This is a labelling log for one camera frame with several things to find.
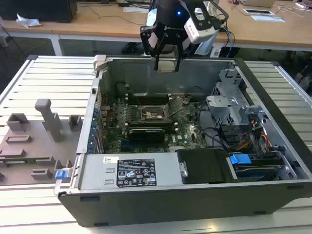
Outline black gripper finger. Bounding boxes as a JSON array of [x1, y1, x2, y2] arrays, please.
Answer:
[[140, 23, 169, 72], [175, 32, 184, 73]]

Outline silver-topped CPU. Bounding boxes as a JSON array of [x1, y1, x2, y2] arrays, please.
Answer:
[[157, 59, 177, 73]]

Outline CPU socket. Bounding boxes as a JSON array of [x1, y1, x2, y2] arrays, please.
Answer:
[[136, 104, 172, 123]]

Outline white paper sheet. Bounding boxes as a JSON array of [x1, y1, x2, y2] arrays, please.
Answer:
[[251, 14, 286, 23], [123, 6, 153, 13]]

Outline wooden desk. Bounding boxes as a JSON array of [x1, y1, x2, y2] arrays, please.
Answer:
[[0, 18, 56, 48], [52, 0, 231, 57], [215, 0, 312, 53]]

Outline grey case latch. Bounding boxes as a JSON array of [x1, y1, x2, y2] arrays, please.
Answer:
[[94, 55, 108, 72]]

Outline silver drive cage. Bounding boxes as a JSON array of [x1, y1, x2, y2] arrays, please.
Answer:
[[206, 69, 253, 127]]

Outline white framed tablet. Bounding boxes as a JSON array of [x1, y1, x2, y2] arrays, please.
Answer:
[[243, 8, 276, 16]]

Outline silver laptop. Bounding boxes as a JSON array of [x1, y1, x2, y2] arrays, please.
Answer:
[[246, 0, 277, 7]]

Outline green motherboard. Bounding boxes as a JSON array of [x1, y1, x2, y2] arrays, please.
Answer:
[[99, 94, 213, 154]]

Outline black computer tower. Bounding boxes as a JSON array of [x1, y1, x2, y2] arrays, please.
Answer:
[[0, 0, 78, 24]]

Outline crumpled white paper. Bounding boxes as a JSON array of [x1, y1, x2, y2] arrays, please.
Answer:
[[16, 12, 42, 28]]

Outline black plastic shroud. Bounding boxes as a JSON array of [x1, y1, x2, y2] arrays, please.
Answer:
[[175, 148, 232, 185]]

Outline blue disk carrier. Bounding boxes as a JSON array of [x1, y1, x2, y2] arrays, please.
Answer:
[[229, 152, 287, 183]]

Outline grey power supply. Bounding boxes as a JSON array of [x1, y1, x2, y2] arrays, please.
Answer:
[[79, 152, 183, 191]]

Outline grey parts rack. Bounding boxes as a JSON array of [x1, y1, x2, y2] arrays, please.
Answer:
[[0, 98, 82, 187]]

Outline open black PC case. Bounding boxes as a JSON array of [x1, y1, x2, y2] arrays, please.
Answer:
[[54, 55, 312, 229]]

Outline green RAM stick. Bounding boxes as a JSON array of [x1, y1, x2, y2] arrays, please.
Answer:
[[0, 157, 51, 164]]

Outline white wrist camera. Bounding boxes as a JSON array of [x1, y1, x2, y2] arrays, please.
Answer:
[[184, 7, 220, 45]]

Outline orange wire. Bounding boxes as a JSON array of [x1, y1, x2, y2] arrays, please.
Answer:
[[240, 136, 254, 151]]

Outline yellow wire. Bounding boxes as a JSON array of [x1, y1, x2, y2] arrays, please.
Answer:
[[259, 131, 269, 150]]

